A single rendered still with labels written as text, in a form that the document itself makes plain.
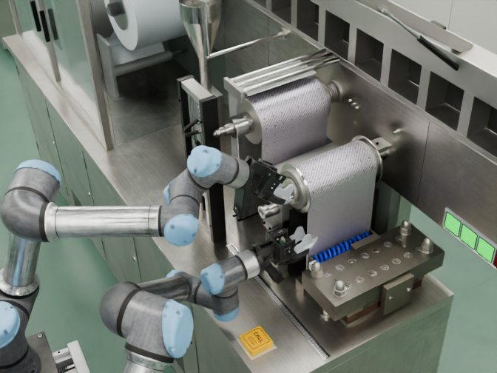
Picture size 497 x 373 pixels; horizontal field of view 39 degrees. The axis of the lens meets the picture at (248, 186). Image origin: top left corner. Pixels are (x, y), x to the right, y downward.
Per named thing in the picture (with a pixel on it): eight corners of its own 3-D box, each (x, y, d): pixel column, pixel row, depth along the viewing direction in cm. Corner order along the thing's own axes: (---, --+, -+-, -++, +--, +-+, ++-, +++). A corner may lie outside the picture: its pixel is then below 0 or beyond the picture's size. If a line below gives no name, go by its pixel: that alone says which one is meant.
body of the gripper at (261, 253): (298, 239, 193) (261, 256, 188) (297, 261, 198) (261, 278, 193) (282, 223, 198) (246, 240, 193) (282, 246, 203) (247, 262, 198)
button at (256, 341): (239, 340, 199) (239, 335, 197) (259, 330, 201) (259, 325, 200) (252, 357, 194) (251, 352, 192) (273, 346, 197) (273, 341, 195)
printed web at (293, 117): (241, 217, 240) (234, 89, 208) (298, 194, 249) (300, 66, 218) (306, 288, 213) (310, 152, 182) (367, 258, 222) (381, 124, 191)
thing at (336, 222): (306, 258, 206) (307, 211, 195) (369, 229, 215) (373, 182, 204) (307, 260, 206) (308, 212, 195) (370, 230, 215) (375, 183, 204)
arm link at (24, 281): (-17, 326, 200) (3, 183, 168) (-1, 287, 212) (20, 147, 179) (26, 335, 202) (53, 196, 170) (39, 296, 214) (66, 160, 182)
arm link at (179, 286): (72, 326, 161) (170, 298, 207) (112, 341, 157) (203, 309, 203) (83, 277, 160) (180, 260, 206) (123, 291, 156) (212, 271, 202)
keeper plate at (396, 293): (379, 311, 204) (382, 285, 197) (405, 297, 208) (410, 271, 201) (384, 317, 203) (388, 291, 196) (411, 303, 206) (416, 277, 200)
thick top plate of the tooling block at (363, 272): (301, 286, 205) (302, 271, 201) (406, 235, 221) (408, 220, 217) (334, 321, 194) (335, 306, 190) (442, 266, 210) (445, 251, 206)
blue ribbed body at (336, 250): (309, 263, 207) (310, 254, 205) (367, 235, 215) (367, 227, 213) (316, 269, 205) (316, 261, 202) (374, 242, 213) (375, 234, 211)
